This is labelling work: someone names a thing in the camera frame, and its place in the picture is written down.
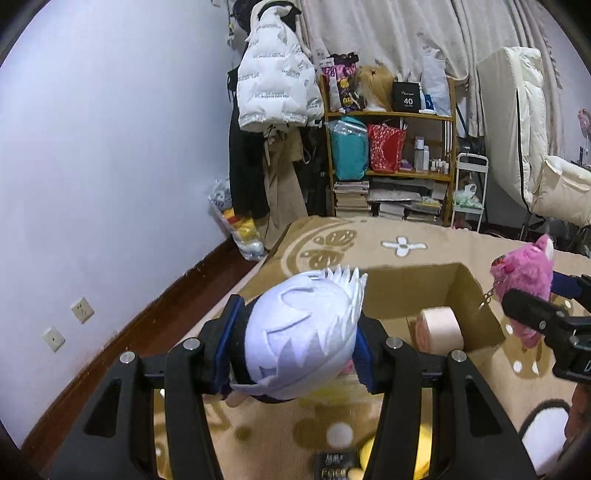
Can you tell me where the pink bear plush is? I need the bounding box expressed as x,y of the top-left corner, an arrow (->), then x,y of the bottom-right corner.
489,233 -> 555,349

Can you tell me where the pink swirl roll plush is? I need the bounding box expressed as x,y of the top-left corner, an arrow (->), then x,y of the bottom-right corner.
415,306 -> 464,355

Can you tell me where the white-haired purple doll plush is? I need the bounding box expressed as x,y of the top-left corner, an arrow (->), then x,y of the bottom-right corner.
225,265 -> 368,407

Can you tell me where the yellow round plush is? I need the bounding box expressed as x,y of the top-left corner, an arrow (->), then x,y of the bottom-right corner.
348,423 -> 433,479

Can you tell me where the green tissue pack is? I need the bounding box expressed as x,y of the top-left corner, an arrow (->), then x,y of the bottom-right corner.
314,451 -> 359,480

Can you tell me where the person right hand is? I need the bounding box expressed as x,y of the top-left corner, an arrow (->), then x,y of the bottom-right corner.
564,384 -> 591,442

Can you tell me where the brown flower pattern carpet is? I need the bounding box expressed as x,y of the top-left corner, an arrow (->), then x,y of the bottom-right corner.
162,217 -> 581,479

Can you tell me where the open cardboard box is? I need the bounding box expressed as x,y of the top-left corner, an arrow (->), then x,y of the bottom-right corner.
363,263 -> 505,362

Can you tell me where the white trolley cart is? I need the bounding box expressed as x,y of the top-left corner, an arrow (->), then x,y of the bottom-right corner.
451,152 -> 489,231

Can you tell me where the cream padded chair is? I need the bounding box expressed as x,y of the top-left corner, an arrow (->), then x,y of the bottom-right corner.
477,47 -> 590,227

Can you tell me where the wooden shelf unit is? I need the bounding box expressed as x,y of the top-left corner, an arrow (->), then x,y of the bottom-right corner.
321,68 -> 457,225

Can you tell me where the stack of books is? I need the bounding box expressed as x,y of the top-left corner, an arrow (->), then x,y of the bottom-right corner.
334,180 -> 372,218

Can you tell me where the red gift bag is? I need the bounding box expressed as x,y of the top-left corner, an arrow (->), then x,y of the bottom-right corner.
368,124 -> 407,173

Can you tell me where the white plastic bag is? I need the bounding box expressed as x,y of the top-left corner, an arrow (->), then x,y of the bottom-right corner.
421,49 -> 452,117

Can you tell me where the plastic bag of toys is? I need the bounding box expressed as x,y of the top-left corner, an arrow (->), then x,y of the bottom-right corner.
208,179 -> 266,261

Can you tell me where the black box with 40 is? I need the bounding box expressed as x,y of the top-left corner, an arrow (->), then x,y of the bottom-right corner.
392,81 -> 421,113

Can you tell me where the teal bag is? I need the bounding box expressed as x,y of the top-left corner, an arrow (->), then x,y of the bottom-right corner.
328,116 -> 369,181

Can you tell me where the black hanging coat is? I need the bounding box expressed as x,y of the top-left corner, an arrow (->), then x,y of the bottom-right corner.
228,68 -> 270,220

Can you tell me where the blonde wig head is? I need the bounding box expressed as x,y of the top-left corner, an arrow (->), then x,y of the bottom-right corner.
358,63 -> 396,111

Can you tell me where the beige trench coat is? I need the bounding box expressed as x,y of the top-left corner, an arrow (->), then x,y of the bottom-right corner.
256,129 -> 308,250

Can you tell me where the beige curtain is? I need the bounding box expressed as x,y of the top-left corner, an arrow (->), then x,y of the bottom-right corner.
301,0 -> 564,155

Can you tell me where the purple patterned bag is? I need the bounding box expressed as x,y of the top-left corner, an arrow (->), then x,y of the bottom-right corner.
320,52 -> 363,113

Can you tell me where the white puffer jacket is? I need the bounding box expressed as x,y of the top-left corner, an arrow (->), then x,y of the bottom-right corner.
236,1 -> 325,136

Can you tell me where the wall socket plate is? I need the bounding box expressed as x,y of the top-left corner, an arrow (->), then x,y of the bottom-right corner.
42,327 -> 65,352

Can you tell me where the wall power outlet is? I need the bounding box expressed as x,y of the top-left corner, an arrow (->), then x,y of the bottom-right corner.
71,297 -> 94,324

